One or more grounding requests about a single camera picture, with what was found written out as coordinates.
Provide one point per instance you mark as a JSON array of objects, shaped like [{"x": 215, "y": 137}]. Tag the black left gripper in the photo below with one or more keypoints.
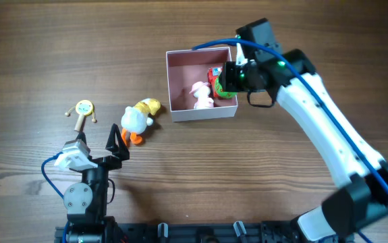
[{"x": 104, "y": 162}]

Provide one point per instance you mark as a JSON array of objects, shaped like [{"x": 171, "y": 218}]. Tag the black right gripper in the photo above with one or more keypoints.
[{"x": 229, "y": 77}]

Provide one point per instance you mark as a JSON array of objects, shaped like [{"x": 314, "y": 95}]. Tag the green numbered ball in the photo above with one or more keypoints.
[{"x": 218, "y": 91}]

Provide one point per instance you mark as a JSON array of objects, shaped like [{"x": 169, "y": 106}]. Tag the yellow wooden rattle drum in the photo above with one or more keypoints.
[{"x": 83, "y": 108}]

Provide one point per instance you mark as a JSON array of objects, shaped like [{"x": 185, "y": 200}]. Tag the red toy fire truck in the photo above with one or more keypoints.
[{"x": 213, "y": 72}]

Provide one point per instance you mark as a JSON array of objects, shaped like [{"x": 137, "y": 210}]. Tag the white plush duck yellow hat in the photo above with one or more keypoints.
[{"x": 136, "y": 119}]

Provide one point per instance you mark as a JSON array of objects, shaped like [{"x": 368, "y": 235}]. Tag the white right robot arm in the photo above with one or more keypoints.
[{"x": 359, "y": 172}]

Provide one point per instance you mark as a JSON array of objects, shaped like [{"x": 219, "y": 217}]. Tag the pink cardboard box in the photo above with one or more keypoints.
[{"x": 186, "y": 69}]

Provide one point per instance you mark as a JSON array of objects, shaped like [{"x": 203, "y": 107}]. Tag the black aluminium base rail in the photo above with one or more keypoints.
[{"x": 265, "y": 231}]

